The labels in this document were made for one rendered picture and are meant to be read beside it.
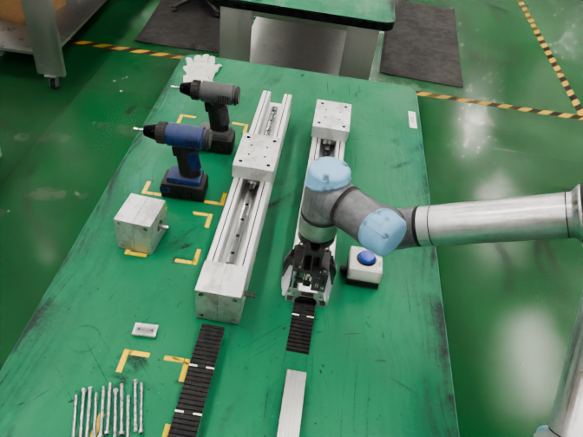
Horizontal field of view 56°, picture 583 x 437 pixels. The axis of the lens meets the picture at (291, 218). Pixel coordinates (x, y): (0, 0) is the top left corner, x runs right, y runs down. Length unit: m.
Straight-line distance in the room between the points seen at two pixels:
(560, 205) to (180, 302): 0.81
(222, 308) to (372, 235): 0.45
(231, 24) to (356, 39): 0.64
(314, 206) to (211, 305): 0.38
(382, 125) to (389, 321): 0.85
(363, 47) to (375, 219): 2.09
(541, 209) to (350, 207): 0.30
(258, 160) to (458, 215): 0.67
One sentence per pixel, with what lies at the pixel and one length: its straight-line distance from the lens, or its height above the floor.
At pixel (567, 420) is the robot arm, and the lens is 0.84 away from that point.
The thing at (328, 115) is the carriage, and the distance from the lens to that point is 1.71.
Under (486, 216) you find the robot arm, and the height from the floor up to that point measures 1.21.
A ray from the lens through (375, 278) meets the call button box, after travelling 1.34.
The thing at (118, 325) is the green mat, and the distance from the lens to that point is 1.26.
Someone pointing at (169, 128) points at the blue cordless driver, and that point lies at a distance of 1.43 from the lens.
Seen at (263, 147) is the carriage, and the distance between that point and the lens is 1.53.
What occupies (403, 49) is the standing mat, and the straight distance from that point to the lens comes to 4.47.
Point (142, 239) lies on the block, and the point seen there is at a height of 0.83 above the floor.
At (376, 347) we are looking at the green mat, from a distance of 1.26.
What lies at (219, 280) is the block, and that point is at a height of 0.87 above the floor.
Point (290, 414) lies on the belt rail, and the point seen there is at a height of 0.81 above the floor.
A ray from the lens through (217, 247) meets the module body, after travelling 1.28.
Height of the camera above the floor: 1.78
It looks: 42 degrees down
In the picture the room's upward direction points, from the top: 8 degrees clockwise
